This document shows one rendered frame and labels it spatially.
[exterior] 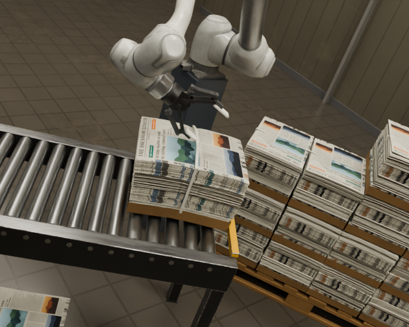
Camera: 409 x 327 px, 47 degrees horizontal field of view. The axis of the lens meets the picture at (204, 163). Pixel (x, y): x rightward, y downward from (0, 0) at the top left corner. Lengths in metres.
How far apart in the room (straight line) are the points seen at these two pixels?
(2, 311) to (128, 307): 0.56
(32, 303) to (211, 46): 1.43
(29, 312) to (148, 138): 1.07
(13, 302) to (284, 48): 4.51
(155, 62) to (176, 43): 0.08
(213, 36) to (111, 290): 1.32
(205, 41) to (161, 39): 0.94
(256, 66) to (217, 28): 0.25
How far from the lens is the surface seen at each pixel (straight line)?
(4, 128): 1.97
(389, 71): 5.13
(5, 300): 2.37
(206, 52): 2.25
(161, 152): 1.55
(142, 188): 1.58
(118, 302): 2.42
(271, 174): 2.27
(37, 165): 1.80
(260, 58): 2.16
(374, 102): 5.22
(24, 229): 1.54
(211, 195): 1.59
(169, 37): 1.31
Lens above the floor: 1.86
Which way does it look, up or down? 32 degrees down
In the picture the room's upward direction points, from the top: 19 degrees clockwise
